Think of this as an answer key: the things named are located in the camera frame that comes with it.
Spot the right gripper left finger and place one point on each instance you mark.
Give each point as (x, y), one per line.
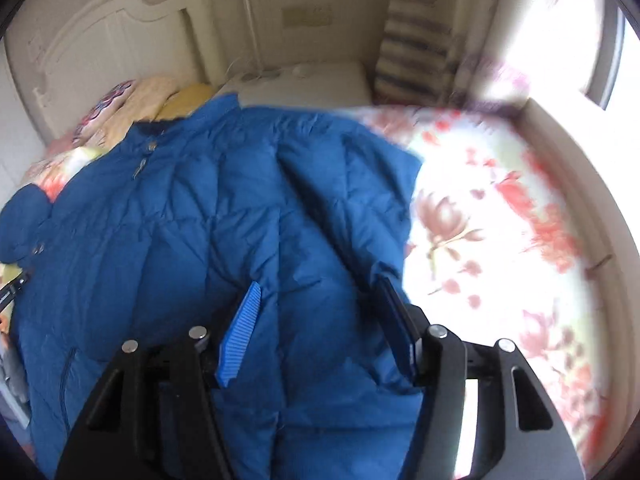
(150, 416)

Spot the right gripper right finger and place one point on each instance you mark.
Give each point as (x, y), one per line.
(519, 432)

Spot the blue puffer jacket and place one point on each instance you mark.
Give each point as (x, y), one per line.
(176, 222)

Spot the floral bed sheet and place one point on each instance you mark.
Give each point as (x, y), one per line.
(492, 252)

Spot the yellow pillow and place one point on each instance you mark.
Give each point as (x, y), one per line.
(184, 102)

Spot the peach textured pillow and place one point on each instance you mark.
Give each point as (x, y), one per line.
(142, 105)

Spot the colourful patterned pillow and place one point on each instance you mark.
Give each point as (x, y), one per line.
(107, 106)

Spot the white lamp pole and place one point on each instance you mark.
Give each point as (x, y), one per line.
(250, 21)

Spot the white wooden headboard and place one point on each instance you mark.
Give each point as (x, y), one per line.
(109, 41)

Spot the white bedside table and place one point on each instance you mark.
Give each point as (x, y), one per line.
(317, 86)

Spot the striped curtain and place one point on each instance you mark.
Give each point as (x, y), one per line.
(416, 51)

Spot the window frame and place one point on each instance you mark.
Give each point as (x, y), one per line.
(609, 56)

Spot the beige wall switch panel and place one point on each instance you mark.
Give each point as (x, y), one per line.
(307, 15)

